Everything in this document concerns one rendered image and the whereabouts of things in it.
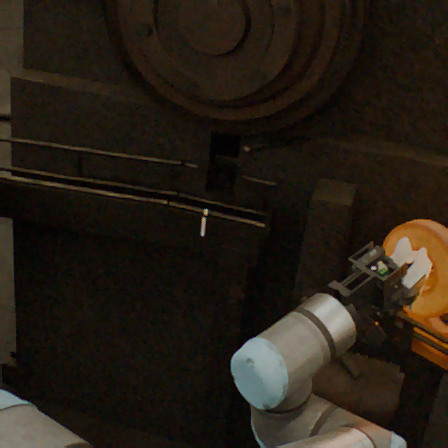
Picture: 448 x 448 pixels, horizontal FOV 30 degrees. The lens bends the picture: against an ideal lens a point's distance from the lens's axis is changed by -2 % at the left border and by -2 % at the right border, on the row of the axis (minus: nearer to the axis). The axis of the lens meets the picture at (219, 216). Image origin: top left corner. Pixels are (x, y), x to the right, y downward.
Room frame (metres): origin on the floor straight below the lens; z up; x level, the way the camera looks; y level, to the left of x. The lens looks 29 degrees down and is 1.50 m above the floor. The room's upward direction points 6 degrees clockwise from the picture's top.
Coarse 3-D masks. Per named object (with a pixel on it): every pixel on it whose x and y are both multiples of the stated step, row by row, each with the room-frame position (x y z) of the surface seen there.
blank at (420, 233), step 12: (396, 228) 1.17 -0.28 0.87; (408, 228) 1.16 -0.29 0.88; (420, 228) 1.14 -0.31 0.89; (432, 228) 1.13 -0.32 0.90; (444, 228) 1.14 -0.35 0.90; (396, 240) 1.17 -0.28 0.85; (420, 240) 1.14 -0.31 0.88; (432, 240) 1.12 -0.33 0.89; (444, 240) 1.11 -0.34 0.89; (432, 252) 1.12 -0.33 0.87; (444, 252) 1.10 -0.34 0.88; (432, 264) 1.11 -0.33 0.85; (444, 264) 1.10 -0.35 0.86; (444, 276) 1.09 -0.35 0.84; (432, 288) 1.10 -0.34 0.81; (444, 288) 1.09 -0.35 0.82; (420, 300) 1.11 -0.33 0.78; (432, 300) 1.10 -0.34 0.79; (444, 300) 1.08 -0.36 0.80; (420, 312) 1.11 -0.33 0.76; (432, 312) 1.09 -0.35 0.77; (444, 312) 1.08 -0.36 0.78
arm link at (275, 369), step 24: (264, 336) 0.93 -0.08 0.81; (288, 336) 0.93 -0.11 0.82; (312, 336) 0.93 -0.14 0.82; (240, 360) 0.90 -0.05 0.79; (264, 360) 0.89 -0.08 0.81; (288, 360) 0.90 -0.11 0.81; (312, 360) 0.91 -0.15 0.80; (240, 384) 0.91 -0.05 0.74; (264, 384) 0.87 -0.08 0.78; (288, 384) 0.88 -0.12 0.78; (264, 408) 0.88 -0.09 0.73; (288, 408) 0.90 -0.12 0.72
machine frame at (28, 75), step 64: (64, 0) 1.68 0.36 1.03; (384, 0) 1.53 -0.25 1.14; (64, 64) 1.68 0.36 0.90; (384, 64) 1.53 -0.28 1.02; (64, 128) 1.62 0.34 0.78; (128, 128) 1.59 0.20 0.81; (192, 128) 1.56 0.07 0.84; (320, 128) 1.54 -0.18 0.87; (384, 128) 1.52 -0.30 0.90; (128, 192) 1.59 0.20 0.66; (192, 192) 1.55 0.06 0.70; (384, 192) 1.46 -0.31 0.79; (64, 256) 1.62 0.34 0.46; (128, 256) 1.59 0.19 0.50; (192, 256) 1.55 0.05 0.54; (64, 320) 1.62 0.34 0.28; (128, 320) 1.58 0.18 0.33; (192, 320) 1.55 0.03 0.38; (256, 320) 1.51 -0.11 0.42; (384, 320) 1.45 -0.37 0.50; (64, 384) 1.62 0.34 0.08; (128, 384) 1.58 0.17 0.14; (192, 384) 1.54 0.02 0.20
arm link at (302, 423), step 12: (312, 396) 0.95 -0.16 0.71; (252, 408) 0.93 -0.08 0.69; (300, 408) 0.91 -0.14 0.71; (312, 408) 0.92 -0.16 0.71; (324, 408) 0.92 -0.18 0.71; (252, 420) 0.94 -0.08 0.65; (264, 420) 0.91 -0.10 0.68; (276, 420) 0.90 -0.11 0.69; (288, 420) 0.90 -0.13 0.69; (300, 420) 0.90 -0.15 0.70; (312, 420) 0.90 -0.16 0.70; (264, 432) 0.92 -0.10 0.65; (276, 432) 0.91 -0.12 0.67; (288, 432) 0.90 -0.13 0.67; (300, 432) 0.89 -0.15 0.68; (264, 444) 0.92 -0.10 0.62; (276, 444) 0.91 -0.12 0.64
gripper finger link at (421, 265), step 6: (420, 252) 1.09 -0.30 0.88; (420, 258) 1.09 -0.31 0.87; (426, 258) 1.10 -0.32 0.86; (414, 264) 1.08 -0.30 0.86; (420, 264) 1.09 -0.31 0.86; (426, 264) 1.11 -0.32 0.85; (408, 270) 1.08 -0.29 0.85; (414, 270) 1.08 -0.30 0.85; (420, 270) 1.10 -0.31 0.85; (426, 270) 1.10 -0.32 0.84; (408, 276) 1.07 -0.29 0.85; (414, 276) 1.09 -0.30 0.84; (420, 276) 1.09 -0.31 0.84; (426, 276) 1.09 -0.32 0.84; (402, 282) 1.07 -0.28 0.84; (408, 282) 1.08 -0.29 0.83; (414, 282) 1.08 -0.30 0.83
